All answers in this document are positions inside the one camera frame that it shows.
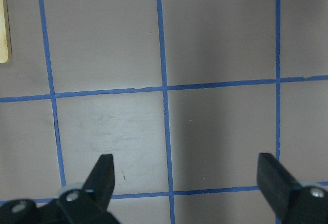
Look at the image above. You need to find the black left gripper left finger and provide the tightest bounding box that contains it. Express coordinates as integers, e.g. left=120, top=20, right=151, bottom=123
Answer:
left=82, top=154, right=114, bottom=210

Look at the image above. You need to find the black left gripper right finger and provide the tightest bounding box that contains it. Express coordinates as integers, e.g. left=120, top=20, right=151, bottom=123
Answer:
left=257, top=153, right=300, bottom=220

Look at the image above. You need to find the wooden mug tree stand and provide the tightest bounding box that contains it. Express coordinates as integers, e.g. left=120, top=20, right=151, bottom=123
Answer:
left=0, top=0, right=12, bottom=64

